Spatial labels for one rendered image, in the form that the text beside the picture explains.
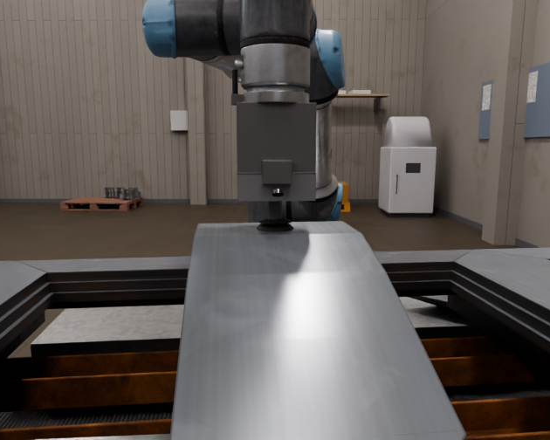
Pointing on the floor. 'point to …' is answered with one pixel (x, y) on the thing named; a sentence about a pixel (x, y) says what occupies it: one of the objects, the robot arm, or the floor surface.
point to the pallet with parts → (126, 198)
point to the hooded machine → (407, 168)
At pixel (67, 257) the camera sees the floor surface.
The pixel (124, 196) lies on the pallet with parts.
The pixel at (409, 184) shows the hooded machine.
